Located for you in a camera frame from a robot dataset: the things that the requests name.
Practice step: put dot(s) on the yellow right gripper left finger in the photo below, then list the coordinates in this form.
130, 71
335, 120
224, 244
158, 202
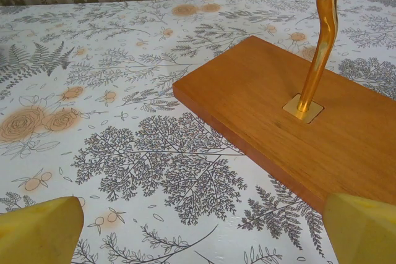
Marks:
37, 233

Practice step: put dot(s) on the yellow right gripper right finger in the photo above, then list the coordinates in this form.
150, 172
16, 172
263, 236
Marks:
365, 236

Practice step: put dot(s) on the floral tablecloth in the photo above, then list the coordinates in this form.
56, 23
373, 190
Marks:
123, 121

